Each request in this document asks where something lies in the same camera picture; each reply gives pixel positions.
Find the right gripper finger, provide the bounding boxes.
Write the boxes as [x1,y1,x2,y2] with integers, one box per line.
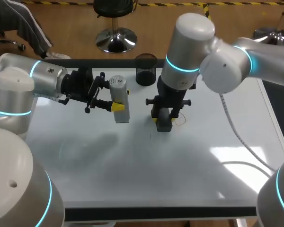
[151,107,160,123]
[169,108,181,122]

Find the person's legs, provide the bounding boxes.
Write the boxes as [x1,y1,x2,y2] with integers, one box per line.
[0,0,72,60]

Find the black stool with chrome base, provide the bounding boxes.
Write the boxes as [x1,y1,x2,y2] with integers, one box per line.
[93,0,138,53]

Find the large whiteboard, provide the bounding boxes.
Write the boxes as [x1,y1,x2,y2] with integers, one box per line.
[23,68,284,210]

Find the office chair base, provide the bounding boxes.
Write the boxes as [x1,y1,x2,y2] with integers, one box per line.
[0,30,27,51]

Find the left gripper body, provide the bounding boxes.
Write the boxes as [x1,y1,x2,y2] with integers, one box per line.
[61,67,106,114]

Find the white cable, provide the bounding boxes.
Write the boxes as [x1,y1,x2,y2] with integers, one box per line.
[218,93,278,171]

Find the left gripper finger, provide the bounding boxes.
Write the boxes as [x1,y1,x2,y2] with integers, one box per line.
[98,79,111,91]
[91,98,125,113]

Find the dark grey eraser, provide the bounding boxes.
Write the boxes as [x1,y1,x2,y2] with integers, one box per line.
[156,108,174,132]

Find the grey hand-held probe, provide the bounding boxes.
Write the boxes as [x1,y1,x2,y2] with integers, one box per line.
[108,75,131,124]

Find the black mesh cup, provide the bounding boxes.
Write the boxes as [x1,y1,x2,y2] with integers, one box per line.
[135,53,158,87]

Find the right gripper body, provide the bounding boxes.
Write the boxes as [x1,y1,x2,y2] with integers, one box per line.
[145,75,192,118]

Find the chrome stool base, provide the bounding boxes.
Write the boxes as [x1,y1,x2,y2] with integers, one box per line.
[252,0,284,47]

